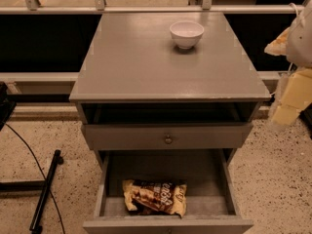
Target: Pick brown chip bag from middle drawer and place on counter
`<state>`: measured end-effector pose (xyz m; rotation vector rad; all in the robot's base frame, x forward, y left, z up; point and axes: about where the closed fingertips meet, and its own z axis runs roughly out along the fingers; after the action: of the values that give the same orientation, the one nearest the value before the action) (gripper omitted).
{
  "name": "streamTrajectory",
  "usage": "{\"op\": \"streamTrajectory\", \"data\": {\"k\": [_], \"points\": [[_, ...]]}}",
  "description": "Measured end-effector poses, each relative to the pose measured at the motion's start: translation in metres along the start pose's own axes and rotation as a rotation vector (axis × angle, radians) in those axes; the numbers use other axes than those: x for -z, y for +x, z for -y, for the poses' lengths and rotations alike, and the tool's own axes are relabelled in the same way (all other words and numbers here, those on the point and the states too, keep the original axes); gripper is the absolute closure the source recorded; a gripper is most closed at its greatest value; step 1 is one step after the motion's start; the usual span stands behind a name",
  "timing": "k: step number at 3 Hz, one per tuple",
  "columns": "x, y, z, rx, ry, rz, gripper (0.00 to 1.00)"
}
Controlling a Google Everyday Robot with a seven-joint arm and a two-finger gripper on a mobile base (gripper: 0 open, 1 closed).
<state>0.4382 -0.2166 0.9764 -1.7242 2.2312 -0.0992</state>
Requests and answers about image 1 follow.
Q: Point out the metal glass railing frame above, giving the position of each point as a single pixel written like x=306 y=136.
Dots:
x=97 y=4

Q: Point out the round metal drawer knob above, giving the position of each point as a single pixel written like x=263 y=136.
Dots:
x=168 y=139

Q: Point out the black metal stand leg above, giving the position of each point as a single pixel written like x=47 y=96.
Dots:
x=43 y=186

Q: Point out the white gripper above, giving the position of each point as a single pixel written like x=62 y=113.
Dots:
x=300 y=41

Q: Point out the closed grey top drawer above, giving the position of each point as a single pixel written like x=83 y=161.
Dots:
x=133 y=137

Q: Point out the grey wooden drawer cabinet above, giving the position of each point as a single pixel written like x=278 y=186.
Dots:
x=134 y=74

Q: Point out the white ceramic bowl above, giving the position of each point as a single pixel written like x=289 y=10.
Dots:
x=186 y=34

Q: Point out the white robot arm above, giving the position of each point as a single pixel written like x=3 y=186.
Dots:
x=299 y=46

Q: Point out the brown chip bag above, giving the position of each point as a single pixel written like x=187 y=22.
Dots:
x=155 y=197

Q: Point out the black box at left edge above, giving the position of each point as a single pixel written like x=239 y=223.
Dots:
x=6 y=106

